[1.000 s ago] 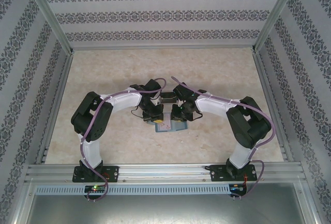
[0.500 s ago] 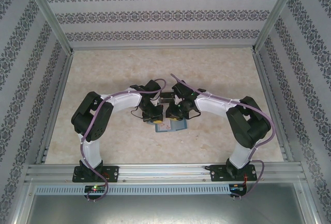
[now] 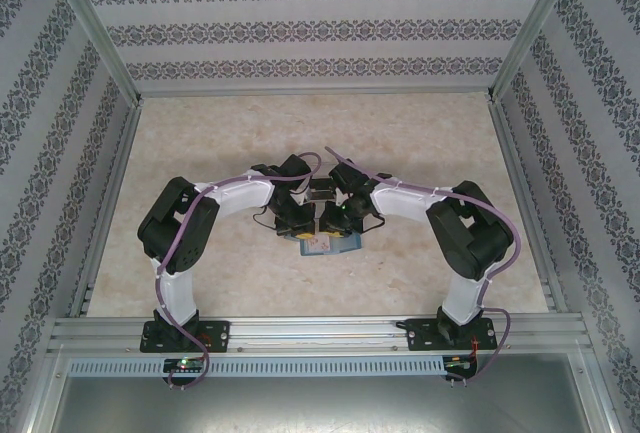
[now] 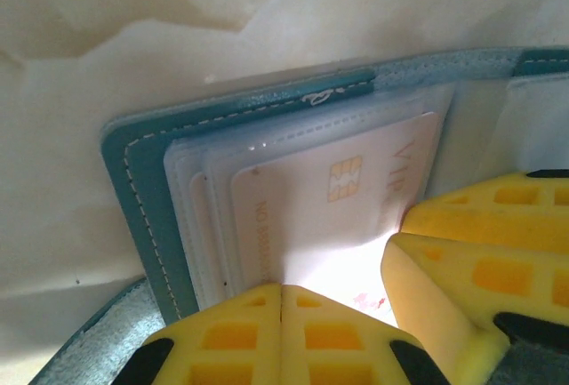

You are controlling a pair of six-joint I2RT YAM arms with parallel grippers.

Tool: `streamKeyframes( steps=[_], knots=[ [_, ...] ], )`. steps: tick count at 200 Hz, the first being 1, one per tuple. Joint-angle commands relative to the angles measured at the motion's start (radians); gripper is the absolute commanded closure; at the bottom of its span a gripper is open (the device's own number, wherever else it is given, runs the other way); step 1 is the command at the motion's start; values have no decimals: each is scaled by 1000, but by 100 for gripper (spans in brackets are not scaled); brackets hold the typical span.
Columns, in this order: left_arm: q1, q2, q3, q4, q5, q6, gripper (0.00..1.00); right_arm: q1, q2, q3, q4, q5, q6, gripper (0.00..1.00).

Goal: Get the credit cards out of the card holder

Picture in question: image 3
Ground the white VIP card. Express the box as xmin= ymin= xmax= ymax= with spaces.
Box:
xmin=305 ymin=234 xmax=332 ymax=255

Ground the teal leather card holder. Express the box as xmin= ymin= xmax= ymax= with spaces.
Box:
xmin=298 ymin=230 xmax=362 ymax=258

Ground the clear plastic box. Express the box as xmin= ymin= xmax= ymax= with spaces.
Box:
xmin=309 ymin=176 xmax=335 ymax=203

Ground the black credit card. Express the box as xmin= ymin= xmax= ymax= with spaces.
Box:
xmin=310 ymin=178 xmax=335 ymax=203

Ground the grey sheet metal panel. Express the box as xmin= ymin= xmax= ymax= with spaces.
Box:
xmin=47 ymin=375 xmax=609 ymax=433

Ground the small green circuit board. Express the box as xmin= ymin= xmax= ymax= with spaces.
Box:
xmin=163 ymin=357 xmax=206 ymax=373
xmin=443 ymin=354 xmax=480 ymax=373

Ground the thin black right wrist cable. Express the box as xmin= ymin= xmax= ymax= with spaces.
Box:
xmin=359 ymin=212 xmax=386 ymax=234

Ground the long aluminium mounting rail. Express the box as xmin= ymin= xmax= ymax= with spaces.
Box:
xmin=47 ymin=316 xmax=594 ymax=354

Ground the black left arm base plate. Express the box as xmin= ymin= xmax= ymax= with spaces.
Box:
xmin=139 ymin=320 xmax=232 ymax=354

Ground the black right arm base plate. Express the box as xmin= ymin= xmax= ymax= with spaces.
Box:
xmin=405 ymin=316 xmax=500 ymax=353

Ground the grey slotted cable duct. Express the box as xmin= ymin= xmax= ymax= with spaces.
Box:
xmin=67 ymin=355 xmax=447 ymax=378

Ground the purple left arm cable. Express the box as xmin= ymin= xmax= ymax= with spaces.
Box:
xmin=154 ymin=151 xmax=324 ymax=390

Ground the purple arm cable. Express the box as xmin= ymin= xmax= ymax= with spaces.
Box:
xmin=154 ymin=151 xmax=324 ymax=390
xmin=324 ymin=146 xmax=524 ymax=387

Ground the aluminium side rail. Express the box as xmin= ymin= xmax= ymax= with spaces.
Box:
xmin=67 ymin=97 xmax=145 ymax=318
xmin=487 ymin=98 xmax=570 ymax=314

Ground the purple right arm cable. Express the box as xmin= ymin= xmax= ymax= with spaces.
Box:
xmin=324 ymin=146 xmax=524 ymax=387

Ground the aluminium frame post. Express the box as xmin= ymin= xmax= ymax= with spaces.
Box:
xmin=35 ymin=0 xmax=146 ymax=109
xmin=485 ymin=0 xmax=585 ymax=104

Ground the aluminium frame leg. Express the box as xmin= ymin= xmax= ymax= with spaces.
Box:
xmin=582 ymin=347 xmax=626 ymax=433
xmin=17 ymin=347 xmax=69 ymax=433

